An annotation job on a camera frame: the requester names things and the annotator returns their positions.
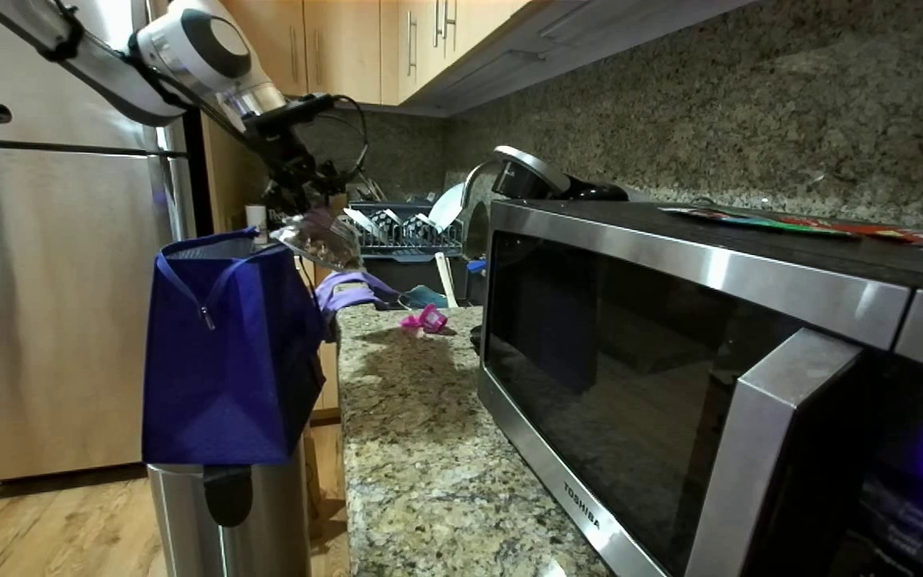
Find small pink object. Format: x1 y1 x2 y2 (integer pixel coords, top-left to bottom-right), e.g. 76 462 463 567
396 306 457 340

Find stainless steel microwave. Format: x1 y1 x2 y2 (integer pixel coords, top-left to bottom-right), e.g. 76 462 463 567
475 196 923 577

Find black coffee maker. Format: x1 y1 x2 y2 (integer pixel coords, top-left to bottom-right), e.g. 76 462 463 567
460 141 633 263

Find wooden cabinet door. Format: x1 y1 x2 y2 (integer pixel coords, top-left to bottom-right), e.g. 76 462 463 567
298 0 384 109

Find metal cabinet handle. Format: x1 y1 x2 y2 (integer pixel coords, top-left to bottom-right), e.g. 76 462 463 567
403 0 422 77
432 0 463 51

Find stainless steel trash can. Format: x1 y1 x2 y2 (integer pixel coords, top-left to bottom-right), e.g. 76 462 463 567
144 433 319 577

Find blue sponge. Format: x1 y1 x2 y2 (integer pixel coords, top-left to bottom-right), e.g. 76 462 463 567
403 279 457 311

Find white plate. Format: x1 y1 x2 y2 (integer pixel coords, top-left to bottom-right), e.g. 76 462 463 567
422 172 479 236

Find flat colourful packet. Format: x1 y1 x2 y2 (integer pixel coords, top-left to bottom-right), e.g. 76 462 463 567
656 201 923 251

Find stainless steel refrigerator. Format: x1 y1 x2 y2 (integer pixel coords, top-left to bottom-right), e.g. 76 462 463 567
0 0 205 487

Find wooden upper cabinets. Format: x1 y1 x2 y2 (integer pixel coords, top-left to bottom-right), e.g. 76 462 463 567
375 0 536 109

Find purple cloth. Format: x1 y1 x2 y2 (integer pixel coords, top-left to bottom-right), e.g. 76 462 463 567
314 266 403 321

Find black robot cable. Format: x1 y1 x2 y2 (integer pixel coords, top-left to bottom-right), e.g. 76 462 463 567
286 90 375 189

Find blue plastic bag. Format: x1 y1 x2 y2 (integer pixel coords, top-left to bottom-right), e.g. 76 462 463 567
138 228 329 472

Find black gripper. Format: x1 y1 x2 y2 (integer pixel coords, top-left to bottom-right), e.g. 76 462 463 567
241 92 365 243

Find black dish rack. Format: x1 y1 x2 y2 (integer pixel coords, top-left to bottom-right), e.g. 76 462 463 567
342 198 471 263

